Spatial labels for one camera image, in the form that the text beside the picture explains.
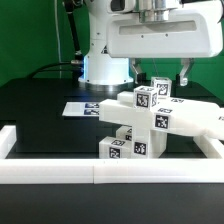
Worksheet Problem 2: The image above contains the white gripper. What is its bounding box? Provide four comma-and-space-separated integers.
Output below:
107, 9, 223, 86

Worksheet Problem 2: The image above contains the white tagged cube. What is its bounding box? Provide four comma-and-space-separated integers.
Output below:
133, 86, 158, 109
151, 77, 172, 99

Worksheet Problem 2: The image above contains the white chair backrest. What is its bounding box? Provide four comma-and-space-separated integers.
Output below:
99, 97, 224, 140

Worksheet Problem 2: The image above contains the white chair seat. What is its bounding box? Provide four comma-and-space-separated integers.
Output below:
131, 128, 167, 159

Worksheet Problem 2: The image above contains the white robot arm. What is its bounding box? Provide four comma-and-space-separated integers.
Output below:
80, 0, 224, 89

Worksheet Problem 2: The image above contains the white base tag plate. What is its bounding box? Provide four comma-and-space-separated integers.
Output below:
62, 102, 99, 117

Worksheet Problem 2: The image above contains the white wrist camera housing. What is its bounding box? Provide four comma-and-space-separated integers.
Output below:
109, 0, 136, 12

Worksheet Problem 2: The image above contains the black cable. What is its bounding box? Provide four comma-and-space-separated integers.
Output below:
26, 0, 84, 80

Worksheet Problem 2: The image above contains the white cable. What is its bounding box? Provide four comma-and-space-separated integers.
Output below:
53, 0, 63, 79

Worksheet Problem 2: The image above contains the white U-shaped frame wall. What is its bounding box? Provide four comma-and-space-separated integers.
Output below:
0, 126, 224, 184

